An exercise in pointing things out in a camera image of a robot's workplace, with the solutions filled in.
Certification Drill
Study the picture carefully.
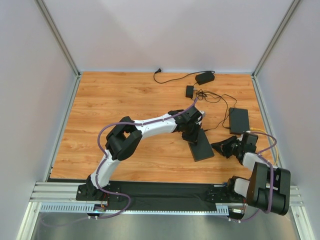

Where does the yellow ethernet cable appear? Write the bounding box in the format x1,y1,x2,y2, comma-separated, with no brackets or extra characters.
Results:
246,127,280,166

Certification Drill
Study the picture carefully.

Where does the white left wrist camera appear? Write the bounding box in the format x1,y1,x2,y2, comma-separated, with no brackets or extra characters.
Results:
199,110,206,121

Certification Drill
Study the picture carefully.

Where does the aluminium left corner post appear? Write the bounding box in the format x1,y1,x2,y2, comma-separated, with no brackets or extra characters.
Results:
34,0,82,76

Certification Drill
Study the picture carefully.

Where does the black mains cable with plug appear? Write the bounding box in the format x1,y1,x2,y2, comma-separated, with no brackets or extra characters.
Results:
152,67,216,85

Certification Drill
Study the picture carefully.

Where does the aluminium right corner post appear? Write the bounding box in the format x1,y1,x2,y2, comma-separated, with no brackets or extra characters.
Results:
251,0,302,77

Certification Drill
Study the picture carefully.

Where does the large black power adapter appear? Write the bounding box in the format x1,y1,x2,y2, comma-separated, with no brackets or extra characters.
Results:
195,71,215,86

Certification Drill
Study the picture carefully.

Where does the black network switch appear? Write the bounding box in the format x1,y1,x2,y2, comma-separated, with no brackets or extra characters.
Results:
229,107,250,135
188,129,215,162

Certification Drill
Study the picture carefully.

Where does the small black power adapter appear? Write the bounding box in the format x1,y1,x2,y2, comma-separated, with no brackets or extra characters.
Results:
185,85,194,99

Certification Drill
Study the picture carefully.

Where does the grey slotted cable duct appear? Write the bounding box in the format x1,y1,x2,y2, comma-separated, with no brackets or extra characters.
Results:
39,202,229,216

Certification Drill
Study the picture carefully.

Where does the aluminium frame rail front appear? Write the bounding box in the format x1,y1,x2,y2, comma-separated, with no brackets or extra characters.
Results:
29,182,305,207

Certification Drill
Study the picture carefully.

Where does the black power cable switch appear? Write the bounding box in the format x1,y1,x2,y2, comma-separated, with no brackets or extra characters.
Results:
192,87,231,132
195,90,238,130

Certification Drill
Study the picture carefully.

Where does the aluminium corner post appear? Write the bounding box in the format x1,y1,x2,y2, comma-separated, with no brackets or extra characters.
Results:
34,0,82,76
251,0,302,77

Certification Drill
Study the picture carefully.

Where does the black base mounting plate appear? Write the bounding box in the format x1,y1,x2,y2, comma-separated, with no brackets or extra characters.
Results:
76,181,246,212

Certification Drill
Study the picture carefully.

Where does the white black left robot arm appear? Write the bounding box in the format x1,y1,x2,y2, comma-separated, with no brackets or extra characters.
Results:
86,106,206,193

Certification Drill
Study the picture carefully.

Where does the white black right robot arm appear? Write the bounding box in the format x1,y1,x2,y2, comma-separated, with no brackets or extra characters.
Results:
211,130,291,216

